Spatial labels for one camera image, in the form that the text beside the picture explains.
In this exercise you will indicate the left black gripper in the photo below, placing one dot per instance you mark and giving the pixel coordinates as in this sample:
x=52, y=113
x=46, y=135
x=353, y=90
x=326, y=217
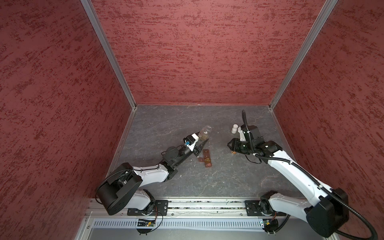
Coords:
x=199, y=148

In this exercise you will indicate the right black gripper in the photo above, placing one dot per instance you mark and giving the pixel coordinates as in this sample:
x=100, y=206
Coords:
x=235, y=142

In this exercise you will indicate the amber glass pill jar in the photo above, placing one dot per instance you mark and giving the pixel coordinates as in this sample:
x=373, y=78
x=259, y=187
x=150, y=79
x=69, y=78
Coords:
x=204, y=134

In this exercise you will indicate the brown pill organizer strip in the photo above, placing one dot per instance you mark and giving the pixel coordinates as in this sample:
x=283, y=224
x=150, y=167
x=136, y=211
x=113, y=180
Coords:
x=206, y=158

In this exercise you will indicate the white pill bottle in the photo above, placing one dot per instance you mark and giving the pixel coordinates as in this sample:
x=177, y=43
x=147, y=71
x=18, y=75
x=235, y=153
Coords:
x=234, y=129

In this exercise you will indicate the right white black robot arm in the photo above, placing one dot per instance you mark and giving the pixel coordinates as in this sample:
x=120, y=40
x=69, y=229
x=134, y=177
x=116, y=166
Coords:
x=323, y=207

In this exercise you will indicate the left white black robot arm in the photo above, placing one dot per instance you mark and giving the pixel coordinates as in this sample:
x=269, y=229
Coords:
x=124, y=187

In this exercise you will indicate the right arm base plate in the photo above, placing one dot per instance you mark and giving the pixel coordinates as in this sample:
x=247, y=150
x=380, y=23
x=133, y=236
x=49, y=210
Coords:
x=252, y=207

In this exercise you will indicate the aluminium front rail frame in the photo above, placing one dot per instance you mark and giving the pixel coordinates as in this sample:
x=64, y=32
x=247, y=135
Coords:
x=187, y=208

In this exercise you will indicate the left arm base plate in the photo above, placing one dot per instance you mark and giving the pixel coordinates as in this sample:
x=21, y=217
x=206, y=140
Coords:
x=157, y=207

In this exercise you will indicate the white slotted cable duct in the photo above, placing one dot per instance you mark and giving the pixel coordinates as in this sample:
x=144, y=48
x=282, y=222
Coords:
x=248, y=225

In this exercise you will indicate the right aluminium corner post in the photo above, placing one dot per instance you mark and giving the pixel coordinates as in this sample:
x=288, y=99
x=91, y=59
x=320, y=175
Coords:
x=317, y=26

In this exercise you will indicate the aluminium corner post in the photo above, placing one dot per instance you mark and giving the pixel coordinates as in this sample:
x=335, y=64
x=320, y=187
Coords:
x=92, y=15
x=317, y=26

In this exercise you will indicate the left aluminium corner post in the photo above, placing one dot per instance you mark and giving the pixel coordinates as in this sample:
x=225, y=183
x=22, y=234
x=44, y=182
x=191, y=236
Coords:
x=92, y=15

